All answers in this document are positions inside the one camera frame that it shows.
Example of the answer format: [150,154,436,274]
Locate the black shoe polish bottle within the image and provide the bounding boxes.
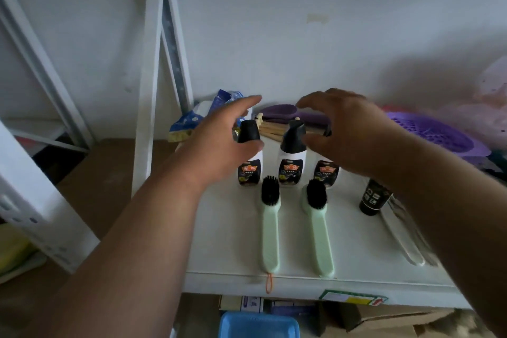
[359,179,393,217]

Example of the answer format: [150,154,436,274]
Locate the dark blue carton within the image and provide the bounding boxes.
[269,299,318,327]

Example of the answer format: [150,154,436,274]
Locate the purple plastic basket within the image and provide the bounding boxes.
[386,111,492,158]

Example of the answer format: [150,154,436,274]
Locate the brown cardboard box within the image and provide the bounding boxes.
[320,301,456,338]

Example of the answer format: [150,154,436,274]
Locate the small white carton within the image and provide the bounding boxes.
[219,295,264,313]

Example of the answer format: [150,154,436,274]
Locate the person's right forearm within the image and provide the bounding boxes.
[376,132,507,338]

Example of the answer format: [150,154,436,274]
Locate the blue sponge packet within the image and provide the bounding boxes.
[168,89,247,143]

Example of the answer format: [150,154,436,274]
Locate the green shoe brush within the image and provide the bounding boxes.
[301,178,336,278]

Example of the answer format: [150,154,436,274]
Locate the yellow sponge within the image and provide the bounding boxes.
[0,223,48,285]

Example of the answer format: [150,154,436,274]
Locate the clear plastic shoe horn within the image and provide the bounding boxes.
[379,195,439,267]

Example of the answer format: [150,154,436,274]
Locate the white metal shelf upright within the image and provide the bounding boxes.
[132,0,195,196]

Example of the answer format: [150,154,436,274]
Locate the person's right hand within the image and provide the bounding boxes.
[296,88,409,181]

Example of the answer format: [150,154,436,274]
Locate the white metal shelf rack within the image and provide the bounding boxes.
[0,0,100,275]

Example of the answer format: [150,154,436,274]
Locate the person's left forearm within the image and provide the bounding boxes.
[20,173,207,338]

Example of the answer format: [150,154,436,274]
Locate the white shoe polish bottle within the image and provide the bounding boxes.
[277,119,308,186]
[236,119,264,187]
[313,124,341,188]

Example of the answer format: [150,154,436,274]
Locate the green and yellow label sticker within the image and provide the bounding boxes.
[318,290,389,307]

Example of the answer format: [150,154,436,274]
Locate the wooden handle brushes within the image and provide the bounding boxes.
[255,112,325,143]

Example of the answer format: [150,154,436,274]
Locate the blue plastic bin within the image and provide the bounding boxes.
[217,311,301,338]

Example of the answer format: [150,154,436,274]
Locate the pink plastic bag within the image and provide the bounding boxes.
[436,56,507,149]

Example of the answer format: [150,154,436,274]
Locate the green brush with orange loop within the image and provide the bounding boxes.
[260,175,282,295]

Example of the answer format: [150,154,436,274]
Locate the person's left hand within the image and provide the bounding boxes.
[158,95,265,194]

